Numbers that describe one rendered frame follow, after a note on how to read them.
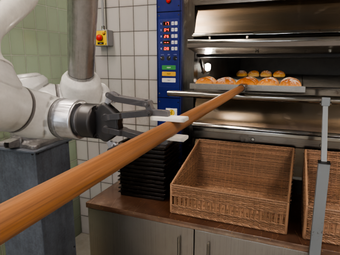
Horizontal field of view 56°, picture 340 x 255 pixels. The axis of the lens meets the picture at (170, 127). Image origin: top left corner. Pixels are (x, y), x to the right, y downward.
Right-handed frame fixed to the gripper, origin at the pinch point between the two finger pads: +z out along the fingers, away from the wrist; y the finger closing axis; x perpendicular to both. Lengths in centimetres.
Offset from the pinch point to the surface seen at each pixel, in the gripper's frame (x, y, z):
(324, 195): -67, 36, 37
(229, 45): -113, -20, -10
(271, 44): -113, -20, 11
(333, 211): -77, 47, 42
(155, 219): -74, 64, -35
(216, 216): -79, 59, -6
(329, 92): -127, 4, 41
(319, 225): -67, 49, 36
